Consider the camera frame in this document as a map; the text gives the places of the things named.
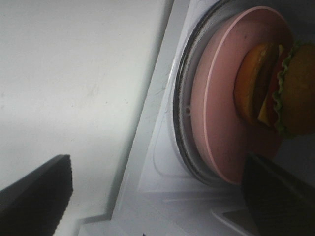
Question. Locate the pink round plate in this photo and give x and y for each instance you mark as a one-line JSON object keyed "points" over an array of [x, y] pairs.
{"points": [[222, 137]]}

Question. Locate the white microwave oven body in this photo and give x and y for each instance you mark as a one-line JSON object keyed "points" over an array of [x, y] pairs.
{"points": [[157, 195]]}

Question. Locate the glass turntable plate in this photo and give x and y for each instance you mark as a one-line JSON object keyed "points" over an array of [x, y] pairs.
{"points": [[205, 28]]}

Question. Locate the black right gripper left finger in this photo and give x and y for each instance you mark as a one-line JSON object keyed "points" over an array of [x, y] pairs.
{"points": [[35, 204]]}

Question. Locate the toy burger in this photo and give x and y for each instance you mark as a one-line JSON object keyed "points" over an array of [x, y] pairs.
{"points": [[275, 88]]}

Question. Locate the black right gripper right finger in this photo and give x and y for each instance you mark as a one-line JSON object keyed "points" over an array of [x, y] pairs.
{"points": [[279, 203]]}

